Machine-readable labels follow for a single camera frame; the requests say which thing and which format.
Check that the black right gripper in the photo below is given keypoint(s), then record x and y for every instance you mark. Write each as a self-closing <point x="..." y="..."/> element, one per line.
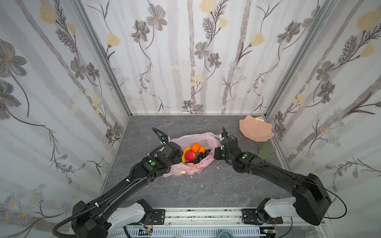
<point x="225" y="139"/>

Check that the pink plastic bag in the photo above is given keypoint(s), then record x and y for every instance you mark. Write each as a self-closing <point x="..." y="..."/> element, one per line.
<point x="206" y="140"/>

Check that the pink scalloped bowl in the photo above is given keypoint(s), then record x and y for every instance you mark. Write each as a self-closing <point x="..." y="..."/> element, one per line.
<point x="256" y="129"/>

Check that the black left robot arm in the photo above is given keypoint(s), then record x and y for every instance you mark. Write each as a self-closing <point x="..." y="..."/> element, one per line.
<point x="91" y="219"/>

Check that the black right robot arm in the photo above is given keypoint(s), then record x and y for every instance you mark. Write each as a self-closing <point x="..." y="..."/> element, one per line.
<point x="309" y="199"/>

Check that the yellow fake banana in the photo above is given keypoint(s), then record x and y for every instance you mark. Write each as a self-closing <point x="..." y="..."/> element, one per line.
<point x="184" y="155"/>

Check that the red fake strawberry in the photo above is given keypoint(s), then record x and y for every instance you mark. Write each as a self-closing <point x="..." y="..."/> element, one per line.
<point x="189" y="156"/>

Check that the orange fake fruit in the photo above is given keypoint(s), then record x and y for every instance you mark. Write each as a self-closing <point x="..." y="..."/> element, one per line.
<point x="195" y="148"/>

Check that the dark fake grape bunch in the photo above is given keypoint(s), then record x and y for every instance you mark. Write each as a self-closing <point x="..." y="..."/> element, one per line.
<point x="201" y="155"/>

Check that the green translucent cup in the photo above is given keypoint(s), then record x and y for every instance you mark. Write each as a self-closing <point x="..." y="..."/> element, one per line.
<point x="267" y="150"/>

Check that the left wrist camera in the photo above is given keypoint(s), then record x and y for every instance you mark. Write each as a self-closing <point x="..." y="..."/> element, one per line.
<point x="164" y="139"/>

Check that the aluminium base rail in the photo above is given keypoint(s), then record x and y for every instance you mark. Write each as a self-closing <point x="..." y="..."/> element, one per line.
<point x="229" y="222"/>

